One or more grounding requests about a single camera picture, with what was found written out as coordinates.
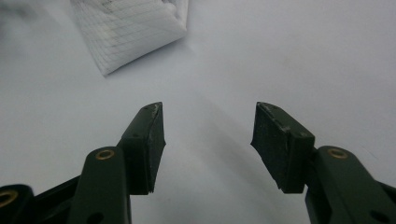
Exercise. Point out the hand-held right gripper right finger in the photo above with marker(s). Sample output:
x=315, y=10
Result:
x=280, y=149

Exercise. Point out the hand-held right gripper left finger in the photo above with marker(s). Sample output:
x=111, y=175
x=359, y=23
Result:
x=141, y=155

